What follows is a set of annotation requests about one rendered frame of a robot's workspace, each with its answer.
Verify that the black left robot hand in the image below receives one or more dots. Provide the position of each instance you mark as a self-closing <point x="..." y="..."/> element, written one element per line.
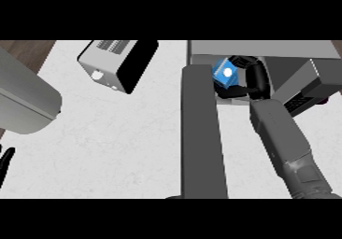
<point x="5" y="165"/>

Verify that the blue milk carton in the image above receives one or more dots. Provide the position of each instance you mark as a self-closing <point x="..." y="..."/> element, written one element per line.
<point x="226" y="72"/>

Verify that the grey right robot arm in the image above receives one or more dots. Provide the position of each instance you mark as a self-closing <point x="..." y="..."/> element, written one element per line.
<point x="282" y="140"/>

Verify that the dark grey microwave door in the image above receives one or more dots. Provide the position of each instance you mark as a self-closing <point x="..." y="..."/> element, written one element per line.
<point x="200" y="124"/>

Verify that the grey microwave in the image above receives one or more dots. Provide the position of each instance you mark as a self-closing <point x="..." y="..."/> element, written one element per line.
<point x="253" y="48"/>

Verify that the pale grey rounded appliance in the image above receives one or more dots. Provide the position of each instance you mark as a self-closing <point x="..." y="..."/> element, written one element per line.
<point x="23" y="102"/>

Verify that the white and black toaster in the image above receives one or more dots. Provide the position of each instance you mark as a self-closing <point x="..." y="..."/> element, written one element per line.
<point x="110" y="63"/>

